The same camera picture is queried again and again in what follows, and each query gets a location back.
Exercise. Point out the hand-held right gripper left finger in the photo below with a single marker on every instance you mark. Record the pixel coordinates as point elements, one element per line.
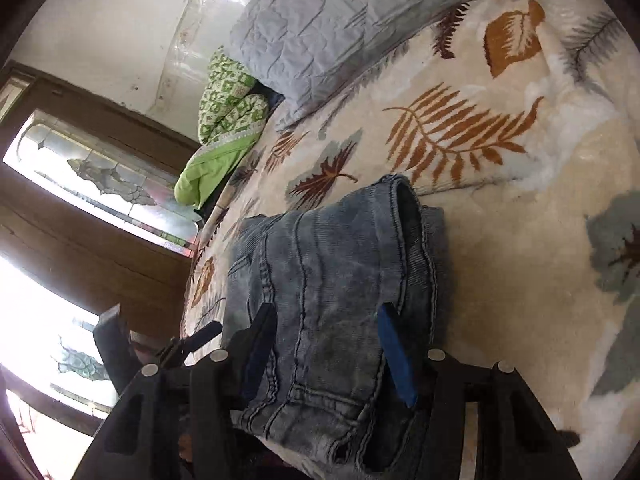
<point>260,345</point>

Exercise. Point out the green patterned quilt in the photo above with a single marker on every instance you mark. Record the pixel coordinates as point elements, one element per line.
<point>225,105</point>

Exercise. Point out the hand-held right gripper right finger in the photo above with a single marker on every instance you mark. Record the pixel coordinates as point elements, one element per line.
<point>397,360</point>

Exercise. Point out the wooden stained glass door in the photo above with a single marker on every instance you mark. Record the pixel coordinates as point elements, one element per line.
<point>75,240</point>

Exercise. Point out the grey denim pants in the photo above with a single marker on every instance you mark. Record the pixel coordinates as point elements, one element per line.
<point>330,270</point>

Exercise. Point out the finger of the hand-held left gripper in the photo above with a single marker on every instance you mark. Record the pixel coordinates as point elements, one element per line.
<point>116,350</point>
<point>202,335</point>

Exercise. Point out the leaf print blanket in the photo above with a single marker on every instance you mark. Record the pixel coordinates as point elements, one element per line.
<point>500,240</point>

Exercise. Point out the grey quilted pillow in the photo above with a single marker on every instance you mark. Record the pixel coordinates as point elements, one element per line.
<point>340,25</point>

